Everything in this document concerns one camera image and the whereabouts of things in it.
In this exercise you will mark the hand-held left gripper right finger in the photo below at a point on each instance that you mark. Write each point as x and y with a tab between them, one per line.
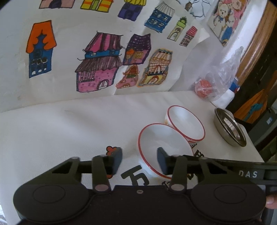
161	161

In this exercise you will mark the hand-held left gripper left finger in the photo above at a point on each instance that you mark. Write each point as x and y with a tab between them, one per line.
118	161

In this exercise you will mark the white ceramic bowl pink flowers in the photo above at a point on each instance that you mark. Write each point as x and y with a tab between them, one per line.
155	140

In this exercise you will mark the white ceramic bowl red rim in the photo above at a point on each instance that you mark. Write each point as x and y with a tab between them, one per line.
186	123

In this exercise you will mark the stainless steel plate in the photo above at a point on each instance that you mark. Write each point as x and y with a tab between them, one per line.
233	129

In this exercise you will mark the small steel bowl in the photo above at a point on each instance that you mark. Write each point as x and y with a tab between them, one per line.
218	127

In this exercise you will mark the person's right hand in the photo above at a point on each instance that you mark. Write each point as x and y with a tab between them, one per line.
271	201

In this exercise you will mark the grey appliance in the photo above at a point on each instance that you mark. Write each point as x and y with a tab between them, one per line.
268	127

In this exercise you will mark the white printed cloth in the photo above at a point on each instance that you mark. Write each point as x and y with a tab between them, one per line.
65	129

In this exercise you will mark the white water bottle blue lid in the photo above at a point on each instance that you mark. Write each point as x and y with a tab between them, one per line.
223	98

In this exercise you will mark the red round object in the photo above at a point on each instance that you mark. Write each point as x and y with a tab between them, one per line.
203	88

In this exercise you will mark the coloured houses drawing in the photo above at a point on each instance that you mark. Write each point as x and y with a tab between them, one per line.
103	65

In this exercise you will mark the clear plastic bag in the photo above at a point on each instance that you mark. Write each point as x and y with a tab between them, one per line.
225	69

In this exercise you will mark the cartoon child with bear poster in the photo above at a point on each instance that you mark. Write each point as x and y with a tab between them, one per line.
225	26

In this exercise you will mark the wooden door frame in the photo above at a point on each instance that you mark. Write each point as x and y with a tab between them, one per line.
259	32

